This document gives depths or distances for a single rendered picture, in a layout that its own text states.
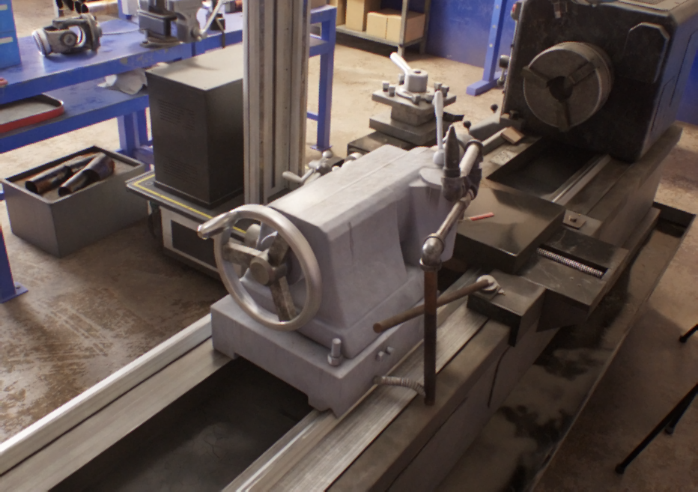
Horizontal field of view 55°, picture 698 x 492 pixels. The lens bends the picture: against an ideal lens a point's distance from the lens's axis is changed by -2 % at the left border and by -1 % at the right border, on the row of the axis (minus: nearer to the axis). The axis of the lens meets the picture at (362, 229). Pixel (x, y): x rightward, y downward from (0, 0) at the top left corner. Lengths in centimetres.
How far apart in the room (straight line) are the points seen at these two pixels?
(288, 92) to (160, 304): 102
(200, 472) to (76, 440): 22
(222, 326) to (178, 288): 169
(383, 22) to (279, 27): 350
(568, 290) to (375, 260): 53
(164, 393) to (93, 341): 150
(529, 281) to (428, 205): 38
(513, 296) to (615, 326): 89
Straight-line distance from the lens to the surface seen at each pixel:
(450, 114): 187
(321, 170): 140
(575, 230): 185
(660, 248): 292
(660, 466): 256
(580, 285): 162
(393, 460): 119
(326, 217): 115
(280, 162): 300
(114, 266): 319
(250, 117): 272
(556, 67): 222
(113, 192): 336
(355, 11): 643
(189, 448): 135
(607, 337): 232
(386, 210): 124
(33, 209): 331
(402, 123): 183
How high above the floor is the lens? 172
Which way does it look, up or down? 30 degrees down
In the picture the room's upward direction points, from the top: 5 degrees clockwise
